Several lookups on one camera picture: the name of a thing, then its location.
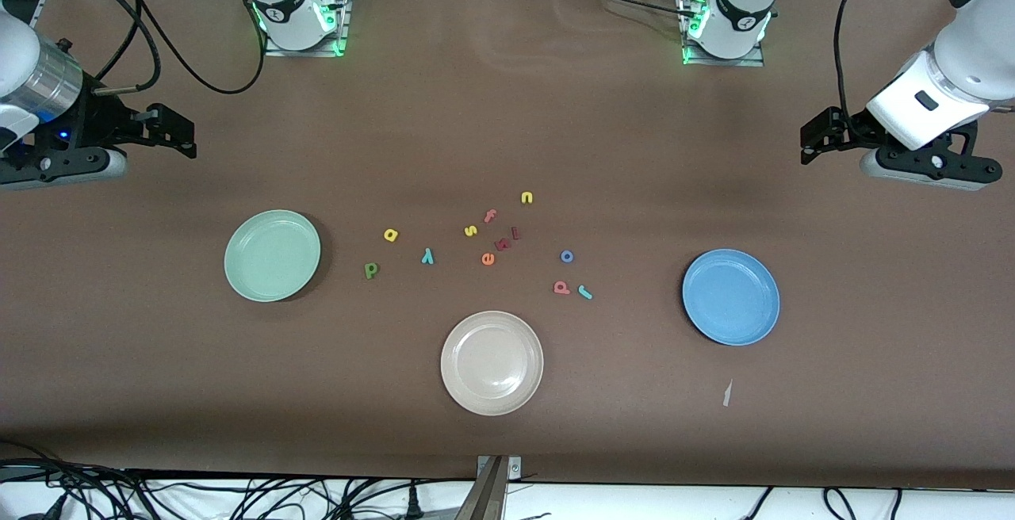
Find green plate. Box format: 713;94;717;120
224;209;322;303

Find blue plate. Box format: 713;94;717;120
682;248;781;346

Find brown table cover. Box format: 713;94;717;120
0;0;1015;491

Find beige plate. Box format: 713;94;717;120
440;311;545;416

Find grey metal bar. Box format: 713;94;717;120
454;457;508;520

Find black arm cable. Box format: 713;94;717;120
87;0;266;96
834;0;881;132

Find tangled black cables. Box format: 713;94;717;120
0;441;477;520

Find silver metal bracket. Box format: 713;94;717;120
477;455;523;483

